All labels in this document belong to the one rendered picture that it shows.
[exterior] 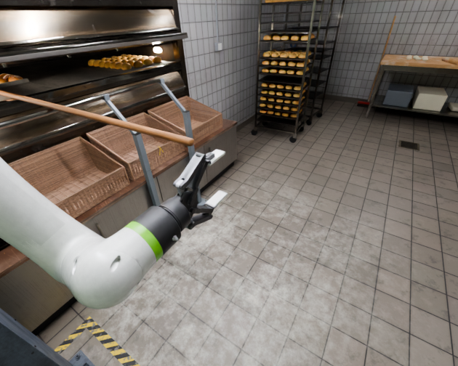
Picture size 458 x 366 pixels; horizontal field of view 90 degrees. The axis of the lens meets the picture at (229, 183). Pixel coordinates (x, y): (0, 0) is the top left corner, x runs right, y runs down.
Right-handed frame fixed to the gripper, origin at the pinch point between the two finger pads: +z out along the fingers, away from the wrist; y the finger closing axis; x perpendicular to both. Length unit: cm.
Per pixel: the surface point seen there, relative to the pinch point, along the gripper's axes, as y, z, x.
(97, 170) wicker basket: 60, 29, -142
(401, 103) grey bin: 93, 431, 61
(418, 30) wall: -2, 501, 49
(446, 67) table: 35, 416, 93
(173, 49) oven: -9, 152, -160
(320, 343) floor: 120, 28, 43
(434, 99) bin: 82, 431, 99
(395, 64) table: 35, 416, 33
